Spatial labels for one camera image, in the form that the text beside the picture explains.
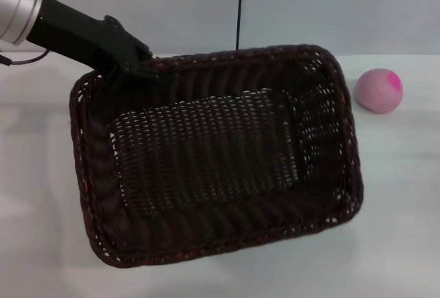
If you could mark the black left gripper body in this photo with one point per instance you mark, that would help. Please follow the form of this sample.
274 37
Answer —
86 38

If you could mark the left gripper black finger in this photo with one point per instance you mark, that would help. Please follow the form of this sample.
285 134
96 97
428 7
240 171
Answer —
144 50
142 72

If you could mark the dark brown woven basket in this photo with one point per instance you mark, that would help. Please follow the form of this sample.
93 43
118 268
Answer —
206 153

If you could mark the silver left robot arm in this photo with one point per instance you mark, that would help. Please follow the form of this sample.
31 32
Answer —
17 0

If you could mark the pink round peach toy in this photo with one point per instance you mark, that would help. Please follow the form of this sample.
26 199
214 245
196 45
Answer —
376 93

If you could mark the thin black vertical wall strip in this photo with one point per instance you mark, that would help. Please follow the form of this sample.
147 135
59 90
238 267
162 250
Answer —
239 5

